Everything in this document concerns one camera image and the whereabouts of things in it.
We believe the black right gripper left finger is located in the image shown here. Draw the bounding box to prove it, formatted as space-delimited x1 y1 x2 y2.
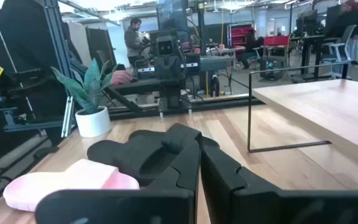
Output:
35 139 201 224

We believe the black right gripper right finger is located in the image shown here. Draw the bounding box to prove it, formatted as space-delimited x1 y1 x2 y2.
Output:
201 144 358 224

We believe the black foam slide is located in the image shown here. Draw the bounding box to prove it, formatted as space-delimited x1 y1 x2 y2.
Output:
86 129 198 187
129 123 221 156

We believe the pink foam slide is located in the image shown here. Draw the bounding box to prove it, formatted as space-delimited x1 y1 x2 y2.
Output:
2 158 140 213

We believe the person's hand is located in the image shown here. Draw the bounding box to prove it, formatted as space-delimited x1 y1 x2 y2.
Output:
109 70 134 85

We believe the person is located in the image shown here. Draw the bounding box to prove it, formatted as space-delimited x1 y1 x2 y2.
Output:
323 0 358 40
241 29 265 69
123 17 150 68

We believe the green plant in white pot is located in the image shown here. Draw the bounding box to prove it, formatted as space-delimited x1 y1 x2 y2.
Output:
50 58 119 138

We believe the red cabinet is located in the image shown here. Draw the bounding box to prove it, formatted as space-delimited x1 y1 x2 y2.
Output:
231 26 254 47

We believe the white office chair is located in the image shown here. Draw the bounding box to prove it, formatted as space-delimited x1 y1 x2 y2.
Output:
320 24 358 80

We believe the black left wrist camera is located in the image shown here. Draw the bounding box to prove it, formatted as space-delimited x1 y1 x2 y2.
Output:
157 35 175 57

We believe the black aluminium rig frame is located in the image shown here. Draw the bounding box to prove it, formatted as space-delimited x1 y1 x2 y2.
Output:
42 0 262 139

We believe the wooden shelf with black frame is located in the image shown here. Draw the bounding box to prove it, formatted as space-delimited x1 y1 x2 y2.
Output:
247 62 358 169

